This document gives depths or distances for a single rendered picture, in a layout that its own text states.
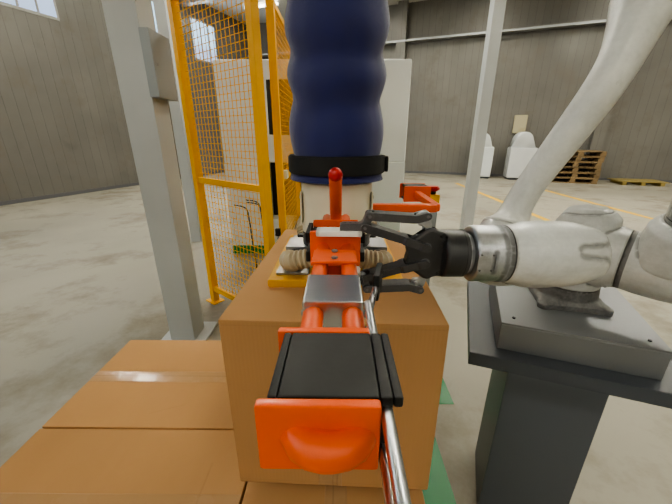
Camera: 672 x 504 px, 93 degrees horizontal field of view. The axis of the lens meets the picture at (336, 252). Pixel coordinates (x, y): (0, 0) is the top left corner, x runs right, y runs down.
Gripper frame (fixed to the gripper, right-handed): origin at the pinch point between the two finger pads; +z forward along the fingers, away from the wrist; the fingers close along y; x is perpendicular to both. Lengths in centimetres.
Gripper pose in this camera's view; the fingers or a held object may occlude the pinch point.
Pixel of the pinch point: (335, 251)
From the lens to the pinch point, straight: 50.8
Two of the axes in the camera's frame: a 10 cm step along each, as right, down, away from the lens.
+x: 0.1, -3.4, 9.4
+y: 0.0, 9.4, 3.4
